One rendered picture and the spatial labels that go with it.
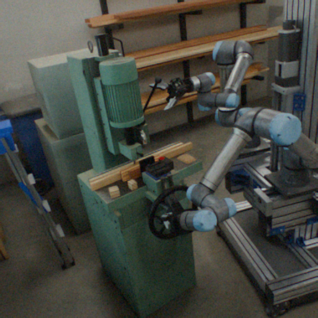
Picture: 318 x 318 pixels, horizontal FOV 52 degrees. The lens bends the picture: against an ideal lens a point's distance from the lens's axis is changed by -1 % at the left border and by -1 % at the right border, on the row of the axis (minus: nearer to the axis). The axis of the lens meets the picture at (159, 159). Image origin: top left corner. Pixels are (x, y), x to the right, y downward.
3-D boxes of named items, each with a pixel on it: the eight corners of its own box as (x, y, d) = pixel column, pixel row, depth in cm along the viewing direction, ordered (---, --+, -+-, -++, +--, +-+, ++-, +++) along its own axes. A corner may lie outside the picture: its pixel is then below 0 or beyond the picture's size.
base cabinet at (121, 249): (140, 321, 201) (120, 231, 168) (100, 267, 246) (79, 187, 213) (197, 284, 221) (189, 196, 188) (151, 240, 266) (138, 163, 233)
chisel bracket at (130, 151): (132, 163, 173) (130, 149, 170) (120, 154, 184) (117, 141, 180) (144, 158, 177) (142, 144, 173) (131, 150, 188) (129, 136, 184)
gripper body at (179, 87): (169, 79, 160) (189, 73, 166) (164, 89, 168) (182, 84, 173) (177, 91, 159) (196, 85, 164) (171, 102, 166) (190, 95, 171)
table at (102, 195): (117, 223, 154) (115, 212, 151) (91, 195, 177) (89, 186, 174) (215, 175, 181) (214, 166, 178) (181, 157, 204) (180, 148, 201)
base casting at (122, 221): (120, 231, 169) (117, 217, 165) (79, 187, 213) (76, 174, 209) (189, 196, 189) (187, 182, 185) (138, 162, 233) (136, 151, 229)
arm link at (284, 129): (317, 149, 163) (261, 102, 129) (346, 159, 151) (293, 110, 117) (305, 170, 164) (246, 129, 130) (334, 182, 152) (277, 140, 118)
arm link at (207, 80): (217, 88, 175) (216, 72, 171) (200, 93, 170) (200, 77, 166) (207, 86, 181) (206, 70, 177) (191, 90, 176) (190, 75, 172)
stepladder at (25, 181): (58, 274, 246) (-17, 136, 187) (51, 254, 266) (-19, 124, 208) (78, 263, 251) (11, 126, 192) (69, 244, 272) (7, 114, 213)
